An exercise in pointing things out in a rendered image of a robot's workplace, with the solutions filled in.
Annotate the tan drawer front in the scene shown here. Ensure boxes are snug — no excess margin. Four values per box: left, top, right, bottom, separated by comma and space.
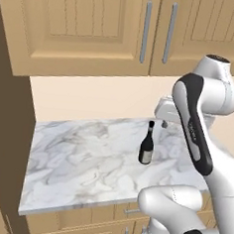
24, 198, 116, 234
113, 200, 142, 224

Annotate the brown tall cabinet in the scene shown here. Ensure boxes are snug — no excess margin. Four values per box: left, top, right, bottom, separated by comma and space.
0, 0, 50, 234

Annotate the grey cupboard door handle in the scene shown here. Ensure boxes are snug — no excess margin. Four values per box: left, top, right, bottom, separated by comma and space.
161, 2, 179, 65
138, 0, 154, 64

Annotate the grey drawer handle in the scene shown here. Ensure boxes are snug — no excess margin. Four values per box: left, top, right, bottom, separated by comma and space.
123, 207, 142, 216

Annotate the dark wine bottle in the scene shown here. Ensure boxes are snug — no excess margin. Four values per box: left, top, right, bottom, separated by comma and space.
137, 119, 158, 166

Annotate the tan wall cupboard door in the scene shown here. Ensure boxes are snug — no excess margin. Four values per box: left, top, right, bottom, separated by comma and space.
149, 0, 234, 83
0, 0, 162, 88

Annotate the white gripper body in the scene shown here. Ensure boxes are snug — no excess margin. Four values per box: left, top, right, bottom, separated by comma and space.
153, 94, 185, 125

